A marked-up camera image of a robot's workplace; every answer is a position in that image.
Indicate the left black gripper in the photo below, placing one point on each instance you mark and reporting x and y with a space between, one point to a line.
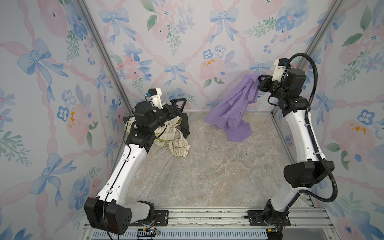
176 112

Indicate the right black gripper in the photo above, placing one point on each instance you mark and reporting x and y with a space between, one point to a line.
264 84

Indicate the black cloth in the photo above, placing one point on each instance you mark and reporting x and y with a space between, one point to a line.
184 124

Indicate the cream green patterned cloth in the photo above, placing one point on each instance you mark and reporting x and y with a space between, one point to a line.
178 147

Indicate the purple cloth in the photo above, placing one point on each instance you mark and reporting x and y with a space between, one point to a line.
228 114

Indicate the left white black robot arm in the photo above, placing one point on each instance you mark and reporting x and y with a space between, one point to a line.
107 211

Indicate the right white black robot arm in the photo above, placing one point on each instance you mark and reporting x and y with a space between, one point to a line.
311 166

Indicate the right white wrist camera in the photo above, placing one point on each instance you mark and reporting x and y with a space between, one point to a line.
280 69

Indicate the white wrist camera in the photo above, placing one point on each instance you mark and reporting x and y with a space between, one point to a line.
280 69
154 95

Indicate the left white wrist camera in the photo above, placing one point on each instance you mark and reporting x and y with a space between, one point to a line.
154 95

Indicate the right aluminium corner post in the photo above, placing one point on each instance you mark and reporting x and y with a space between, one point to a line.
307 58

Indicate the aluminium corner post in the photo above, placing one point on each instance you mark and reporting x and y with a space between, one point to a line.
95 34
307 58

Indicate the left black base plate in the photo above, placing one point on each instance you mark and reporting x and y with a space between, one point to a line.
160 218

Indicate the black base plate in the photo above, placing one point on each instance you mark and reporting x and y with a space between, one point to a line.
259 218
160 218

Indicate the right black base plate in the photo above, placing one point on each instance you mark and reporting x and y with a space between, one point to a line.
259 218

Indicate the left aluminium corner post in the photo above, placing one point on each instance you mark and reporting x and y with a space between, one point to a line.
95 34

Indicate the aluminium mounting rail frame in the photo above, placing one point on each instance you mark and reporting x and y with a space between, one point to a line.
307 223

